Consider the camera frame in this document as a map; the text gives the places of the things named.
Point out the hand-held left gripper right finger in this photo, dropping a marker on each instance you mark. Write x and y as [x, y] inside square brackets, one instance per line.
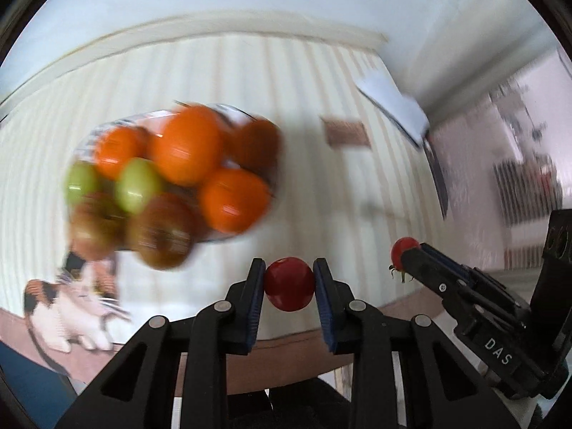
[324, 304]

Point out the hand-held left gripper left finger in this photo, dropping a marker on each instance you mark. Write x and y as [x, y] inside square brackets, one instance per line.
[255, 304]

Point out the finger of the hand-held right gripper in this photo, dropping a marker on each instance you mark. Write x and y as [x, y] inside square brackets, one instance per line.
[438, 279]
[449, 261]

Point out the red cherry tomato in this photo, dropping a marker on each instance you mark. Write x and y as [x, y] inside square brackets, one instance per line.
[289, 283]
[402, 248]

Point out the medium orange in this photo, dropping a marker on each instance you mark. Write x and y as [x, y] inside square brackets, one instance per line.
[234, 201]

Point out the dark orange tomato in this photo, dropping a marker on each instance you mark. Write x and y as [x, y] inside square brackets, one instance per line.
[259, 145]

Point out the green apple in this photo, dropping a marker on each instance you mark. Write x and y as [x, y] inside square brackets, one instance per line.
[137, 186]
[82, 183]

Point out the large orange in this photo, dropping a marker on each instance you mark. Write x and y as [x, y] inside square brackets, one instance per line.
[190, 145]

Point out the tan brown fruit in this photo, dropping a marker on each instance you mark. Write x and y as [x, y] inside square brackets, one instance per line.
[91, 232]

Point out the small orange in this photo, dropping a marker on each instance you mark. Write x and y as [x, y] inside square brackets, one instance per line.
[119, 151]

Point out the floral oval plate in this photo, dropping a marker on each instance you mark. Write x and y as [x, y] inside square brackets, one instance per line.
[134, 120]

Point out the dark fleece clothing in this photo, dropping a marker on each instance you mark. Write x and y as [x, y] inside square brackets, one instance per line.
[308, 404]

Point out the frosted glass door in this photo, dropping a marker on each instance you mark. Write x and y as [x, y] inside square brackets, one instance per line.
[482, 134]

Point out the striped tablecloth with cat print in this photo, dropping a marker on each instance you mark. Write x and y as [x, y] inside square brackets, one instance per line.
[268, 76]

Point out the blue kitchen cabinets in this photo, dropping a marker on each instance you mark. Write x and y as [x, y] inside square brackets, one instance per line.
[27, 375]

